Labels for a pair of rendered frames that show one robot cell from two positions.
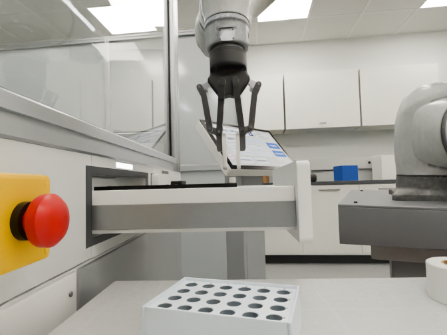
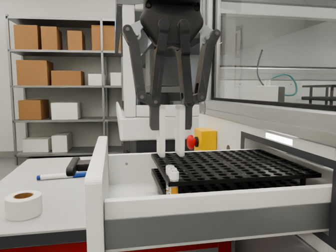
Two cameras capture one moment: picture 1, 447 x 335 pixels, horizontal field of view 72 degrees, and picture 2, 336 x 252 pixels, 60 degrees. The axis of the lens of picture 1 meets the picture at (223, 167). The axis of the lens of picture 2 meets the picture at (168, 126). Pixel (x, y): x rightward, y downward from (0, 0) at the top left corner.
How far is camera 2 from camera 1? 1.01 m
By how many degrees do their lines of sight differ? 166
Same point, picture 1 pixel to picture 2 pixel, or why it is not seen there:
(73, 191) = (234, 144)
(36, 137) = (222, 116)
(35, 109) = (222, 105)
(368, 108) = not seen: outside the picture
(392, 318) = (78, 202)
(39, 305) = not seen: hidden behind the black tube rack
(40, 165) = (224, 128)
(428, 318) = (62, 203)
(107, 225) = not seen: hidden behind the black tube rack
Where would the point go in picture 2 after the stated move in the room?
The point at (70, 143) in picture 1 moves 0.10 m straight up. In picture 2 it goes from (232, 118) to (233, 74)
